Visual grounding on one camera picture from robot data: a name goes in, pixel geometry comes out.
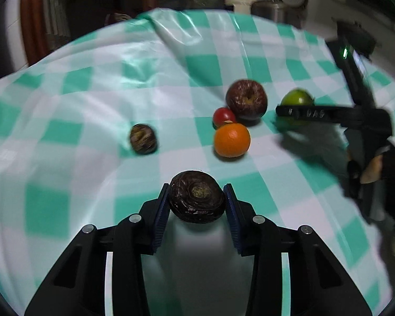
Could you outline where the red cherry tomato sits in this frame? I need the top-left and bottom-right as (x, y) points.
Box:
(213, 107), (236, 128)

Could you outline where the green white checkered tablecloth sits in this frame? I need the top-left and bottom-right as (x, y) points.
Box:
(0, 7), (395, 316)

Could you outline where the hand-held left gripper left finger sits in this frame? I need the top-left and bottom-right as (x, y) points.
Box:
(24, 182), (172, 316)

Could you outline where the dark red apple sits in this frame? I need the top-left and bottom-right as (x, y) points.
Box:
(225, 79), (268, 121)

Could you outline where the brown wooden frame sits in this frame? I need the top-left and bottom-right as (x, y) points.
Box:
(20, 0), (51, 68)

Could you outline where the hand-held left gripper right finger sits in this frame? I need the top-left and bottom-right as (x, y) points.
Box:
(222, 182), (372, 316)

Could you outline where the large dark brown water chestnut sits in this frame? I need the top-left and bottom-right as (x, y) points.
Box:
(169, 170), (226, 224)

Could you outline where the small dark brown water chestnut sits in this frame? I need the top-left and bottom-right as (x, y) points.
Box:
(129, 123), (159, 155)

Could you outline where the white lidded jar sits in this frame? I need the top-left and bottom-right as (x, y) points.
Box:
(225, 0), (256, 14)

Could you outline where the green citrus fruit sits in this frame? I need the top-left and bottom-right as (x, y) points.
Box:
(278, 88), (315, 129)

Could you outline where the person's right hand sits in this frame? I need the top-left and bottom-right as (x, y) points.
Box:
(360, 155), (384, 185)

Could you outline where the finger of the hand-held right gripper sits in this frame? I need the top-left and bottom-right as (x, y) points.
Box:
(275, 104), (346, 126)

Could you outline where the orange tangerine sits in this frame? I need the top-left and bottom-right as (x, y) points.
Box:
(214, 123), (251, 158)

